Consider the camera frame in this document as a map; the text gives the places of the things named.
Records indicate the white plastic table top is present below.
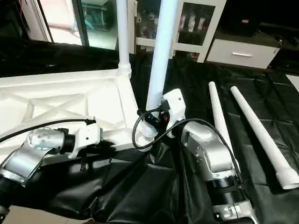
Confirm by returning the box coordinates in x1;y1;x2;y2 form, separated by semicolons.
0;69;142;163

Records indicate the white plastic table leg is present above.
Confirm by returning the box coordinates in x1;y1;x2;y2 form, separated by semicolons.
141;0;178;139
229;85;299;190
207;81;235;157
115;0;133;77

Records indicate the black table mat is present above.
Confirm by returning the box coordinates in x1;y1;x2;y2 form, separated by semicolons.
0;40;299;224

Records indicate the white glass door cabinet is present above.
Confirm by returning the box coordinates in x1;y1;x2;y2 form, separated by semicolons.
135;0;228;63

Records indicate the white drawer unit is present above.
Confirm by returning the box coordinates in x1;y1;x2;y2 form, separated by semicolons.
206;38;282;70

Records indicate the teal plastic stool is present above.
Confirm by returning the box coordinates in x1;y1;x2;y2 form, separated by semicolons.
79;7;114;31

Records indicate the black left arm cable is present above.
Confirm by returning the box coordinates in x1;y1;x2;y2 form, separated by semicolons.
0;118;97;143

